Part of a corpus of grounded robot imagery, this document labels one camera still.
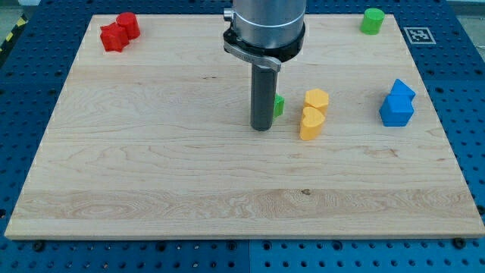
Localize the black tool clamp flange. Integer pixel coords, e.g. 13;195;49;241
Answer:
223;24;305;72

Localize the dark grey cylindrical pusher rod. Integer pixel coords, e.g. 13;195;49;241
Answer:
250;64;277;131

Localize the green star block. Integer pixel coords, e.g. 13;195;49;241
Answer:
273;94;285;119

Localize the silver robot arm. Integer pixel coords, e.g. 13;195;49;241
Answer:
223;0;306;131

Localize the red star block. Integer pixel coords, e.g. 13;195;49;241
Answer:
100;23;129;52

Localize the yellow hexagon block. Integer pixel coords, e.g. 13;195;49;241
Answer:
304;89;330;115

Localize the yellow heart block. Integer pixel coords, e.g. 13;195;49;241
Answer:
299;106;325;141

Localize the green cylinder block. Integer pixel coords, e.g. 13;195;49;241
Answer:
360;8;386;35

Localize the wooden board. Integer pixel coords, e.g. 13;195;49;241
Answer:
5;14;484;240

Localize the blue triangle block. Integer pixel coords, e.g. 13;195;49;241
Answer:
390;79;415;102

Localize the blue pentagon block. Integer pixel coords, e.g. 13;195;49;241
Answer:
379;95;414;127

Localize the white fiducial marker tag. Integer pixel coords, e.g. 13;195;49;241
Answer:
404;27;436;45

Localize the red cylinder block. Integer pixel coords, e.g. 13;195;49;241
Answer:
116;12;141;39

